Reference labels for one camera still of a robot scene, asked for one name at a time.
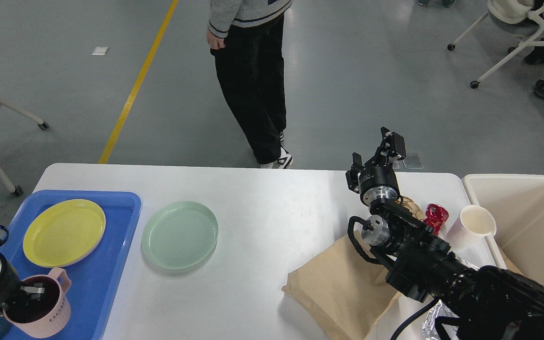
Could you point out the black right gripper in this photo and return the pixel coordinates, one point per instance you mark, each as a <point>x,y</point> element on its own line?
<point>376,180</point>

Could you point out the pink HOME mug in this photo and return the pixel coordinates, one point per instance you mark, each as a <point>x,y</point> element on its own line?
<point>42,318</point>

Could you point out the mint green plate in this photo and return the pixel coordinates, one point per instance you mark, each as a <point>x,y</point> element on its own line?
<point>180,235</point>

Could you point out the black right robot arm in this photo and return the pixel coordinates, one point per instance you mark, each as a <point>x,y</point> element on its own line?
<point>489,303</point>

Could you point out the floor outlet plate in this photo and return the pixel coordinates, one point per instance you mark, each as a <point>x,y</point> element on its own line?
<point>412,161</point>

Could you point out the crumpled brown paper ball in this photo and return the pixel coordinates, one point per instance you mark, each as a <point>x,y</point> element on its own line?
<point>413,207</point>

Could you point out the blue plastic tray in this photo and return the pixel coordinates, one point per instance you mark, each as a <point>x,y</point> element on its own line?
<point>95,279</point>

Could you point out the yellow plate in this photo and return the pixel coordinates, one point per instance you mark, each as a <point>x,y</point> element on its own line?
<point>64,233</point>

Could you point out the red crumpled wrapper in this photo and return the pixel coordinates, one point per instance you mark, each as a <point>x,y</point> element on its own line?
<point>436,217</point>

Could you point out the white paper cup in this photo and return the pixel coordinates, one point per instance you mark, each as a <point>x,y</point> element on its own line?
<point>473,224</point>

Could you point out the brown paper bag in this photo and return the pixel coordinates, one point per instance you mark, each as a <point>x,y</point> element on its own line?
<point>344,294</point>

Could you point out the beige plastic bin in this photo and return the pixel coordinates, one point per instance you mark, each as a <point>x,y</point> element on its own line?
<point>516,201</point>

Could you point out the person in grey sweater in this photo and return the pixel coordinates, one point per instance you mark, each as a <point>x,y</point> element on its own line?
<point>246,40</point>

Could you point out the crumpled aluminium foil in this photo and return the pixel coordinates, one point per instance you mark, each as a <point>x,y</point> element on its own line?
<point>429,331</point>

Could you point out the white office chair right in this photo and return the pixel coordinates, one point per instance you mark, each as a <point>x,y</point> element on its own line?
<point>515,17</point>

